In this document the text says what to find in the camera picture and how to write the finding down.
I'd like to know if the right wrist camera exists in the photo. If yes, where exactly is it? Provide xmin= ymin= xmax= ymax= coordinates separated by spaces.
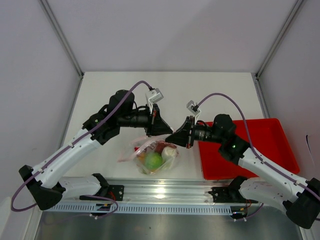
xmin=186 ymin=100 xmax=201 ymax=122

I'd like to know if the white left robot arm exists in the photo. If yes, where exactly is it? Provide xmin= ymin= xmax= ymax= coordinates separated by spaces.
xmin=19 ymin=88 xmax=173 ymax=211

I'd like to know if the aluminium corner post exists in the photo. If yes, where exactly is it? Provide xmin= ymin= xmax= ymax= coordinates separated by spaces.
xmin=255 ymin=0 xmax=307 ymax=80
xmin=37 ymin=0 xmax=84 ymax=78

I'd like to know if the left aluminium corner post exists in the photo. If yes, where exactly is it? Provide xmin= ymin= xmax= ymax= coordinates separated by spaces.
xmin=37 ymin=0 xmax=84 ymax=78

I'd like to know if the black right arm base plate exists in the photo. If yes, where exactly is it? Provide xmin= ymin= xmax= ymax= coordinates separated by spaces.
xmin=208 ymin=186 xmax=258 ymax=204

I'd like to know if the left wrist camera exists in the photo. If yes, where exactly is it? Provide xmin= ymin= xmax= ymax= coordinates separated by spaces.
xmin=145 ymin=88 xmax=164 ymax=111

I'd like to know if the aluminium rail frame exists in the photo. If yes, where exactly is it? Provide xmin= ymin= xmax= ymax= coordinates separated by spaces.
xmin=33 ymin=177 xmax=306 ymax=206

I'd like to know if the clear zip top bag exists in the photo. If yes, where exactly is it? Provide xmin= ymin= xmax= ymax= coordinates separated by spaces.
xmin=117 ymin=134 xmax=180 ymax=175

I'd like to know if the white slotted cable duct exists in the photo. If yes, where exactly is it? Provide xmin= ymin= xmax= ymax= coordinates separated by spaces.
xmin=48 ymin=202 xmax=233 ymax=216

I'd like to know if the right aluminium corner post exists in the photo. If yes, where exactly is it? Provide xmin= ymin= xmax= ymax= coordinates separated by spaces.
xmin=255 ymin=0 xmax=307 ymax=80

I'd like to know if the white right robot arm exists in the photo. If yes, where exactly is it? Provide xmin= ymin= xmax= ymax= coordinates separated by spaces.
xmin=186 ymin=114 xmax=320 ymax=229

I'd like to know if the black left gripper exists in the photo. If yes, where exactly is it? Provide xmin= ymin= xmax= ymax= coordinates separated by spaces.
xmin=118 ymin=102 xmax=173 ymax=137

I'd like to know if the red plastic tray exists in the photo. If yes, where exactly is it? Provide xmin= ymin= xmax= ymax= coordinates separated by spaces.
xmin=197 ymin=118 xmax=300 ymax=180

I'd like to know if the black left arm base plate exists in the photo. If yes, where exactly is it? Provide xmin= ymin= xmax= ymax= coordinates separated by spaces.
xmin=94 ymin=185 xmax=125 ymax=201

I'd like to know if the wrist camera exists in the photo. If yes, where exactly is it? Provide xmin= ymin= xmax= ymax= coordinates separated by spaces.
xmin=186 ymin=100 xmax=201 ymax=122
xmin=145 ymin=88 xmax=164 ymax=111

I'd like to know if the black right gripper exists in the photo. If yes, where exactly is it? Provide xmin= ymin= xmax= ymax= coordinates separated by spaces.
xmin=165 ymin=116 xmax=225 ymax=149

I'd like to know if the green bumpy custard apple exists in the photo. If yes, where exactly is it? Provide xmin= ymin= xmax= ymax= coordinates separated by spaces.
xmin=144 ymin=152 xmax=163 ymax=171

